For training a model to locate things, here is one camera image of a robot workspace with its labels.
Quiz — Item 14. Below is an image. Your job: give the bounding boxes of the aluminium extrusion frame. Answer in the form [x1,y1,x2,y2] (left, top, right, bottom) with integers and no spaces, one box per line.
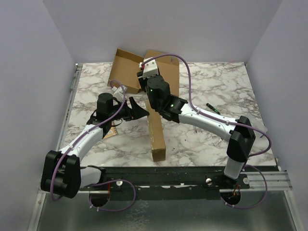
[31,63,301,231]

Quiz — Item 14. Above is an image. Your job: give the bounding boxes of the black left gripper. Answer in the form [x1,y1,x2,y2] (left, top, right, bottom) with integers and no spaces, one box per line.
[109,97,149,122]

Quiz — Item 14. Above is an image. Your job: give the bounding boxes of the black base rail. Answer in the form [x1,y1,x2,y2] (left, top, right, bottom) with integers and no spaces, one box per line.
[79,165,251,201]

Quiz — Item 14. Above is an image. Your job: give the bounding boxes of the green black screwdriver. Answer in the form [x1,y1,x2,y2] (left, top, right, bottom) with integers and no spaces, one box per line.
[206,103,220,115]

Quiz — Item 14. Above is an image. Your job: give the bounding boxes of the clear plastic screw box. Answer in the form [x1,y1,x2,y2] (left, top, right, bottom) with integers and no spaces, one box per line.
[246,113,268,132]

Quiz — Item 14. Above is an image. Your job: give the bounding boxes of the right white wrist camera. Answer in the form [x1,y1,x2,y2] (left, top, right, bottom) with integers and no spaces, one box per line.
[139,58,160,78]

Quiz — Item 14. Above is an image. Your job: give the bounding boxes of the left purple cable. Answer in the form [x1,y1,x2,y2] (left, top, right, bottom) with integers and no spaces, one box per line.
[50,80,137,213]

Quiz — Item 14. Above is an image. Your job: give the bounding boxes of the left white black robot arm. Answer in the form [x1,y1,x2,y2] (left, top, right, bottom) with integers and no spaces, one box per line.
[40,93,149,198]

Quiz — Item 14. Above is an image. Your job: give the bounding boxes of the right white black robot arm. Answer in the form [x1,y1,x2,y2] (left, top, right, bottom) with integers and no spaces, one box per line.
[137,71,256,188]

